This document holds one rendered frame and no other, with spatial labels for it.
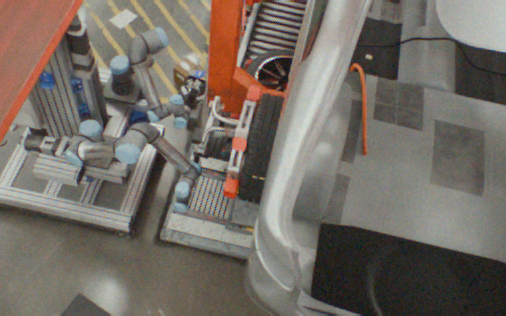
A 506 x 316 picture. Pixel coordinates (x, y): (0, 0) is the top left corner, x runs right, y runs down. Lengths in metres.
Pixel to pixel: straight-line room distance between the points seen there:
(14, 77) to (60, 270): 3.19
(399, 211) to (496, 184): 0.58
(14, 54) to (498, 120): 3.19
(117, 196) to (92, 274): 0.54
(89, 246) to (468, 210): 2.44
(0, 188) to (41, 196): 0.28
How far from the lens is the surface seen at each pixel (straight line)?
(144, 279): 3.77
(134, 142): 2.72
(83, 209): 3.78
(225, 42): 3.30
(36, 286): 3.88
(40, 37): 0.78
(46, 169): 3.38
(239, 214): 3.71
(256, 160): 2.93
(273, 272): 2.29
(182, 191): 2.89
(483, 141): 3.47
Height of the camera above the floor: 3.53
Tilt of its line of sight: 57 degrees down
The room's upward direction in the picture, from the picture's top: 10 degrees clockwise
